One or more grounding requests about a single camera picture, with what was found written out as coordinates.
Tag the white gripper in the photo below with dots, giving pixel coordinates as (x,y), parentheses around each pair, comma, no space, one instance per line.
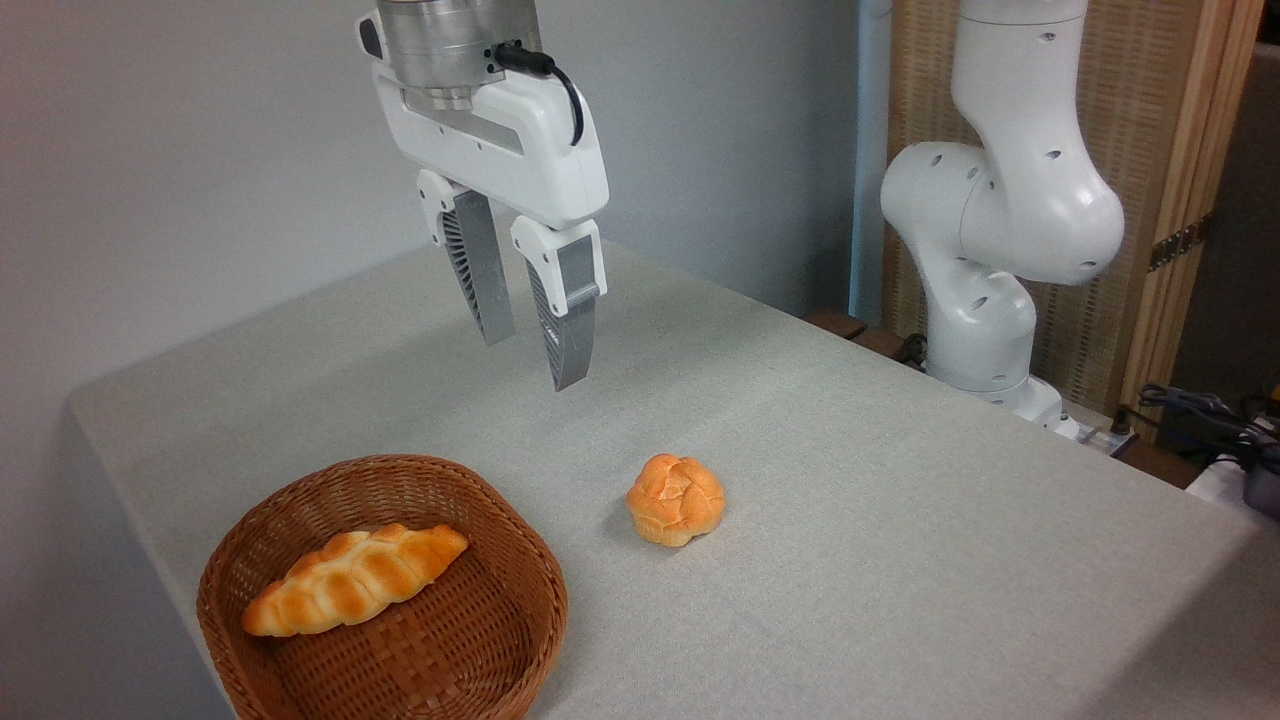
(520,140)

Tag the round knotted bread roll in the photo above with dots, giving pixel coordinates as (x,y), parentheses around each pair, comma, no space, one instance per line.
(676,500)

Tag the long braided bread loaf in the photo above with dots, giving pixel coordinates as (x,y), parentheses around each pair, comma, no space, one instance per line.
(350,580)

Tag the brown woven wicker basket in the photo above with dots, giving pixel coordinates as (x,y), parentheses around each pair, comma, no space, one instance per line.
(470,640)

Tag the brown wooden base board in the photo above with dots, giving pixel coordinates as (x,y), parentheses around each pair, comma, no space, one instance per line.
(860,335)

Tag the white vertical pipe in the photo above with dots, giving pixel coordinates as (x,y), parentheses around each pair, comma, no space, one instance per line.
(870,150)

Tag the grey tablecloth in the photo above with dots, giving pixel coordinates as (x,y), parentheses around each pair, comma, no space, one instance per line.
(880,520)

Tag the white power strip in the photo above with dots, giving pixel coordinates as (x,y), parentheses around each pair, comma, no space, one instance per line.
(1100,438)

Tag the brass screen hinge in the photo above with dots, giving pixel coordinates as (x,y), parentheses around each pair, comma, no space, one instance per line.
(1180,243)

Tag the dark grey device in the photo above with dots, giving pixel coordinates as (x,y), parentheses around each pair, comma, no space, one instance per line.
(1265,490)

